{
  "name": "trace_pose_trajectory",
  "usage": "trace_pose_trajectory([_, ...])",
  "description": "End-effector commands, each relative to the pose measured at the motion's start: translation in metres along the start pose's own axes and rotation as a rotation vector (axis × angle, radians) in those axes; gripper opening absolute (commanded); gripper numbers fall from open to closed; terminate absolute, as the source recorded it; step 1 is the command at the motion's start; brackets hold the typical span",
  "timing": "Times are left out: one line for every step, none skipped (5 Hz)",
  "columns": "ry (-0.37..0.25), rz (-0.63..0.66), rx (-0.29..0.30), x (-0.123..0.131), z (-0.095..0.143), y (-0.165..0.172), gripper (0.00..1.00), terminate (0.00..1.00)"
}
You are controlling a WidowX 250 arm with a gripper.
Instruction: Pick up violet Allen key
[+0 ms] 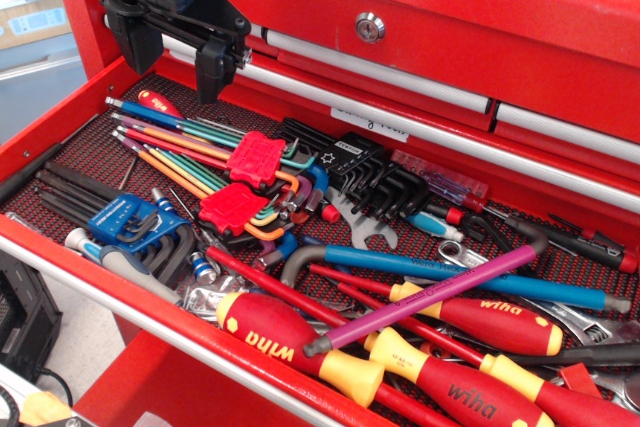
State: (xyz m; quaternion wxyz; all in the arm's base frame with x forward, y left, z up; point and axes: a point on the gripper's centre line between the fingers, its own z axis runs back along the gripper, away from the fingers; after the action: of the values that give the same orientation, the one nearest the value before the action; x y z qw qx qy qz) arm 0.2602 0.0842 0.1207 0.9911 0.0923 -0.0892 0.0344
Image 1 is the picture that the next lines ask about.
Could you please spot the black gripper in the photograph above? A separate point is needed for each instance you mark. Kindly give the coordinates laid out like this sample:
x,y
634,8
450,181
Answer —
x,y
138,27

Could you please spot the violet large Allen key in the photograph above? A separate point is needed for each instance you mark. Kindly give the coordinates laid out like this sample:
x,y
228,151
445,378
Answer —
x,y
463,281

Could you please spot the upper red hex key holder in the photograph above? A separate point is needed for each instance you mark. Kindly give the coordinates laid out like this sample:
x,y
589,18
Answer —
x,y
256,159

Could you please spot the red hex key holder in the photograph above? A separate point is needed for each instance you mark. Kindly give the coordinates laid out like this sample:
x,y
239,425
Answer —
x,y
256,159
231,208

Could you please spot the lower red hex key holder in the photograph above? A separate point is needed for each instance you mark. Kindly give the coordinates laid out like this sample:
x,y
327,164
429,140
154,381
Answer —
x,y
231,208

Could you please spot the blue hex key holder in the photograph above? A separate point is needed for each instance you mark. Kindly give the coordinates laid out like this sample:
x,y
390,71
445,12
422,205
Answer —
x,y
134,224

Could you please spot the black Tekton torx key holder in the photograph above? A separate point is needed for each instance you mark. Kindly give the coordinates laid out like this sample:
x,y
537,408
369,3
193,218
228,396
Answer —
x,y
348,152

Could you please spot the blue large Allen key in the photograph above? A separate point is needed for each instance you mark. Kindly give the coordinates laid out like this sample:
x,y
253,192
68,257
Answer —
x,y
377,261

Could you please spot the small red Wiha screwdriver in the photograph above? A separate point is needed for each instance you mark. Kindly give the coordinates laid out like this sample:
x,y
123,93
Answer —
x,y
158,102

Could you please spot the chrome drawer lock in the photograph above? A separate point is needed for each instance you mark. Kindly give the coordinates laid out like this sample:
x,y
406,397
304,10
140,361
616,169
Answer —
x,y
369,27

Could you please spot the grey blue screwdriver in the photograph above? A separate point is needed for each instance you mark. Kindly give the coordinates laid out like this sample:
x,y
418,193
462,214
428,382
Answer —
x,y
121,263

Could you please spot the red tool chest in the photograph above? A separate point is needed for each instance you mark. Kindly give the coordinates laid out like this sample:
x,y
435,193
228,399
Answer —
x,y
537,98

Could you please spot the large red yellow screwdriver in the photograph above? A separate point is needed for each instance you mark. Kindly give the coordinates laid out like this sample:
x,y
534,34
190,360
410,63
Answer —
x,y
275,329

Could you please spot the small blue white screwdriver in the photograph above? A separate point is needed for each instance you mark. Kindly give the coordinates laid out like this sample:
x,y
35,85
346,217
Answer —
x,y
434,226

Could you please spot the black box on floor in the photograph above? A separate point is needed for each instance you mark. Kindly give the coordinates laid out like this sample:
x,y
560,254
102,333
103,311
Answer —
x,y
30,319

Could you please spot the upper red yellow screwdriver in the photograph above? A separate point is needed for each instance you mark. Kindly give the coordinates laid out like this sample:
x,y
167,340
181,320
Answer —
x,y
499,324

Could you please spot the middle red yellow screwdriver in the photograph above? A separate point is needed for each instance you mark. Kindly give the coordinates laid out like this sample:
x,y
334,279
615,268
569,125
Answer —
x,y
500,406

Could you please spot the black red pen screwdriver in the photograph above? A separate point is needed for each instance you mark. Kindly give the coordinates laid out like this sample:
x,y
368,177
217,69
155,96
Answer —
x,y
592,245

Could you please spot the silver adjustable wrench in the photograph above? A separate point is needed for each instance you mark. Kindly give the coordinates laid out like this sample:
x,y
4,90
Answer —
x,y
454,253

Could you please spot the right red yellow screwdriver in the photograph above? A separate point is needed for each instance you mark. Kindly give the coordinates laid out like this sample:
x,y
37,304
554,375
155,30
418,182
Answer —
x,y
550,387

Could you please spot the transparent red handle screwdriver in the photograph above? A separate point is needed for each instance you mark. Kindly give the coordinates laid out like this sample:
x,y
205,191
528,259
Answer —
x,y
454,186

